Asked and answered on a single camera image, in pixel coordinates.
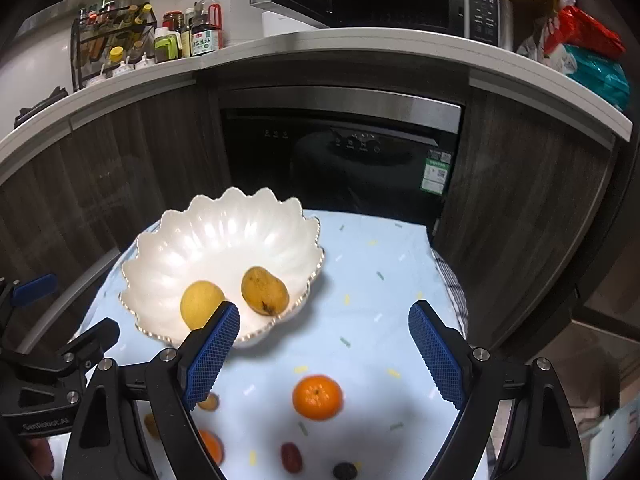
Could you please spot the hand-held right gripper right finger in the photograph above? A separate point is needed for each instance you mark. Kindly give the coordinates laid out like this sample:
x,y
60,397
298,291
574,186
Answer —
x,y
435,355

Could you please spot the dark wrinkled fruit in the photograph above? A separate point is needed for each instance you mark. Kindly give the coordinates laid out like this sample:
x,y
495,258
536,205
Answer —
x,y
345,470

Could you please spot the black object on counter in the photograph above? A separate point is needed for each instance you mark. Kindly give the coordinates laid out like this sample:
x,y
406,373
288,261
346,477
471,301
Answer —
x,y
40,107

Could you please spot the small yellow-brown fruit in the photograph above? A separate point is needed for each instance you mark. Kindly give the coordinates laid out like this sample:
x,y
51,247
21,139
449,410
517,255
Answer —
x,y
150,425

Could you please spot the white-labelled slim bottle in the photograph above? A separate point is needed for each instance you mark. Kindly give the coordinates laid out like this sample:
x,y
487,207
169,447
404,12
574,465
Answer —
x,y
186,35

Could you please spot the red plastic bag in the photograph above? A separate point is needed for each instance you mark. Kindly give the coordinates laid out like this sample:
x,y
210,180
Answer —
x,y
590,30

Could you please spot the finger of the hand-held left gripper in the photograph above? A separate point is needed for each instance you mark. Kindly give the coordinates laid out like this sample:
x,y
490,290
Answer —
x,y
97,337
35,288

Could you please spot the light blue confetti tablecloth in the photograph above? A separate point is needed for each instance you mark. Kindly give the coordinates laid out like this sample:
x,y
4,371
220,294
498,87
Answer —
x,y
370,280

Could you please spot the dark soy sauce bottle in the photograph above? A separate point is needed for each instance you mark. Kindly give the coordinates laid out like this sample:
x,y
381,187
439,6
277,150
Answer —
x,y
205,25

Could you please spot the red date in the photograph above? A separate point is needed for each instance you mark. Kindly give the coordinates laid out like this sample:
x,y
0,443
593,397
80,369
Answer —
x,y
291,457

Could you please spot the brown-spotted yellow pear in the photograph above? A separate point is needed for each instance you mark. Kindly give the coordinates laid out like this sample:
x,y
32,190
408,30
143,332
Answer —
x,y
265,290

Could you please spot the yellow-capped bottle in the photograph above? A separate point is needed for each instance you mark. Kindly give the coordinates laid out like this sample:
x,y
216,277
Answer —
x,y
116,56

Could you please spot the small orange tangerine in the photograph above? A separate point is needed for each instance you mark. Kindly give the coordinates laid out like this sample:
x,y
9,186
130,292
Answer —
x,y
213,447

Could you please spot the white box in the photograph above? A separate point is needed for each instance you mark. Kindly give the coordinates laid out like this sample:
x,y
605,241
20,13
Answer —
x,y
285,24

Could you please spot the white scalloped bowl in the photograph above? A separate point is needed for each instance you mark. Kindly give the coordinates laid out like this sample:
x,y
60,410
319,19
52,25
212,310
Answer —
x,y
215,240

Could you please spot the white plastic bag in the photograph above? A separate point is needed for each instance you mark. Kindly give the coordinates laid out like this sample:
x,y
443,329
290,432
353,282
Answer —
x,y
542,45

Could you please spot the large orange tangerine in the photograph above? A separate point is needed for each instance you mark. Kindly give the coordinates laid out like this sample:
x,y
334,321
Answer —
x,y
318,397

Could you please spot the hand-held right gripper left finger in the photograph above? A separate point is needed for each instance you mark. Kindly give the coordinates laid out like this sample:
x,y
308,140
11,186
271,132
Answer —
x,y
212,355

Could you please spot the built-in black dishwasher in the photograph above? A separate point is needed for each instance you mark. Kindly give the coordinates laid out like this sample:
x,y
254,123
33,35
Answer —
x,y
325,160

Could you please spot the plastic wrap roll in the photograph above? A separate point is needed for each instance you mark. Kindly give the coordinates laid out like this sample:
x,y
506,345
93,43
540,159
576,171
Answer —
x,y
507,25

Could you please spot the green and white bottle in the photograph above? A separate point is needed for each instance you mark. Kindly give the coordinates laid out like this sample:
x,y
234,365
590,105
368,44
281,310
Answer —
x,y
165,45

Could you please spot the small tan longan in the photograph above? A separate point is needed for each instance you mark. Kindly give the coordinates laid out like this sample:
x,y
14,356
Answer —
x,y
210,404

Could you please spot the dark wood cabinet door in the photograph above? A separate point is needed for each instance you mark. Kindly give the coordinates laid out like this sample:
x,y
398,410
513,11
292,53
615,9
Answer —
x,y
515,200
125,160

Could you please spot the red-lidded jar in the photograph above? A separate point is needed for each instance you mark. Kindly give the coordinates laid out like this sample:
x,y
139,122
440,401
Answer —
x,y
172,20

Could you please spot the teal plastic bag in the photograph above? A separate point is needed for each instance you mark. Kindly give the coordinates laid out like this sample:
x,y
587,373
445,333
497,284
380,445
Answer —
x,y
602,77

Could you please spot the round yellow fruit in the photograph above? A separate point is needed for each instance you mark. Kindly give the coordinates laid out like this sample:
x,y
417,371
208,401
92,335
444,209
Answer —
x,y
197,302

